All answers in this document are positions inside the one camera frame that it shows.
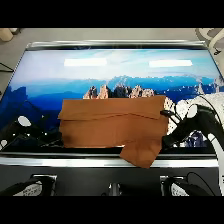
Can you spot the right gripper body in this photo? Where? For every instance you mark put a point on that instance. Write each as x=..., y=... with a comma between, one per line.
x=171, y=138

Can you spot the silver frame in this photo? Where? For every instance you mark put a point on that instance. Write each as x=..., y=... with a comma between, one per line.
x=83, y=162

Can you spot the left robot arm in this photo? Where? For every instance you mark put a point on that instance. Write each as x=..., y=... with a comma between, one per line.
x=20, y=135

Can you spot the brown shirt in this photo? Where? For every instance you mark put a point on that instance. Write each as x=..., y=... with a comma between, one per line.
x=110, y=126

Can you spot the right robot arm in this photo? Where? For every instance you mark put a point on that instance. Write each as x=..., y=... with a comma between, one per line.
x=200, y=123

